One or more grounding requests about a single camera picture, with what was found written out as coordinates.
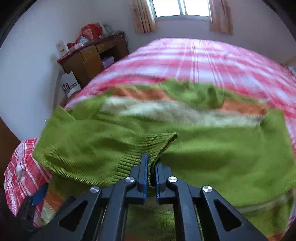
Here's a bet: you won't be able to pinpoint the green striped knit sweater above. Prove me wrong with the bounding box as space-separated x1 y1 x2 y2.
33 80 295 239

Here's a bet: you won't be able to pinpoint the brown wooden door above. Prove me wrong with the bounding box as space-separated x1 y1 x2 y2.
0 119 20 184

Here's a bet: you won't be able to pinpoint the white paper shopping bag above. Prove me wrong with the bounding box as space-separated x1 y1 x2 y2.
60 72 81 98

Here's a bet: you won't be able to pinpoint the wooden desk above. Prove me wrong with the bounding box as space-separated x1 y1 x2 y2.
57 31 129 88

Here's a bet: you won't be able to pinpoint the white card on desk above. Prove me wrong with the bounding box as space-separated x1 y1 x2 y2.
56 41 69 57

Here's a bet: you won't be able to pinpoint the stacked boxes in desk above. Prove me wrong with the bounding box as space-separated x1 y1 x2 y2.
102 56 115 69

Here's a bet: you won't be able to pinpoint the red plaid bed sheet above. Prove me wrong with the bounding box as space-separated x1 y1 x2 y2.
4 38 295 236

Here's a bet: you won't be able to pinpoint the red gift bag on desk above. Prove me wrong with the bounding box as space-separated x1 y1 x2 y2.
81 24 102 40

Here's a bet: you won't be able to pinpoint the striped pillow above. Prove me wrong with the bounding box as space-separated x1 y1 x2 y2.
287 64 296 77

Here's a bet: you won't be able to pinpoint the right beige window curtain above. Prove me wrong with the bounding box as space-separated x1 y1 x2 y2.
209 0 234 36

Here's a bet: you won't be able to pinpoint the beige window curtain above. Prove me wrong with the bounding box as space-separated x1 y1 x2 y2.
128 0 157 34
209 0 234 36

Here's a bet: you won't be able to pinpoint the left beige window curtain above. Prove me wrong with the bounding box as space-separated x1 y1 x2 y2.
128 0 157 34

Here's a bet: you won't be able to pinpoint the window with frame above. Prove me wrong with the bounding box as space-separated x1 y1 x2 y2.
149 0 211 21

